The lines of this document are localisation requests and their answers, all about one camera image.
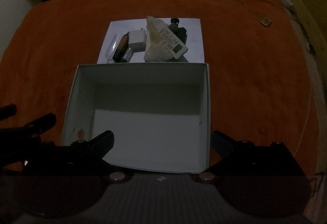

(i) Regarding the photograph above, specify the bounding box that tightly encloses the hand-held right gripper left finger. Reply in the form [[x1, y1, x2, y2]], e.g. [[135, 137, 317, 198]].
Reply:
[[26, 130, 117, 178]]

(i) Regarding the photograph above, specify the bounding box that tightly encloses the black knobbed gadget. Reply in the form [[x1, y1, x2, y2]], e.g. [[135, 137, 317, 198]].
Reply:
[[167, 18, 188, 46]]

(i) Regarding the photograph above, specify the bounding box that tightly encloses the white remote control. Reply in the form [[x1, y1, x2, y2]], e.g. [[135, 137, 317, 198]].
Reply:
[[160, 27, 189, 59]]

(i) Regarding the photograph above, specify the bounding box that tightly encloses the brown glass bottle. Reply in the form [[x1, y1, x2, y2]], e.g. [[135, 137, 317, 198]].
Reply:
[[112, 33, 130, 63]]

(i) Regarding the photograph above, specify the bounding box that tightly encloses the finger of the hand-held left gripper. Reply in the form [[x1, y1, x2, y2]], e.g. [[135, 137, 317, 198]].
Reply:
[[0, 104, 17, 121], [15, 113, 57, 138]]

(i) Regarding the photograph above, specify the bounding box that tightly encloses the orange cloth desktop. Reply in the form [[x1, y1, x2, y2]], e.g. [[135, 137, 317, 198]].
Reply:
[[0, 0, 320, 178]]

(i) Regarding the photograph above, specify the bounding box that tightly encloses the dark green box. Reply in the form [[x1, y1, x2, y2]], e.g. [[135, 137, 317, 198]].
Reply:
[[61, 63, 210, 175]]

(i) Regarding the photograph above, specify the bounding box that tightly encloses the beige foam block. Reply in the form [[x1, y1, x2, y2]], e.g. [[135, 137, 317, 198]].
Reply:
[[143, 16, 177, 62]]

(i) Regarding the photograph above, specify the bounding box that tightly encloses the white charger adapter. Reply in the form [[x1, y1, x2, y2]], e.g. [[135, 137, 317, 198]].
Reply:
[[128, 28, 147, 52]]

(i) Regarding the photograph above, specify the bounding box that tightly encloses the clear plastic tube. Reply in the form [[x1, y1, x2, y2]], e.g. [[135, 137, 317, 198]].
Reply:
[[105, 34, 120, 61]]

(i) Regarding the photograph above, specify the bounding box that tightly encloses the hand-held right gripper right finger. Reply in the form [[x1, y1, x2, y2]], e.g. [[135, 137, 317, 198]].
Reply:
[[204, 130, 304, 176]]

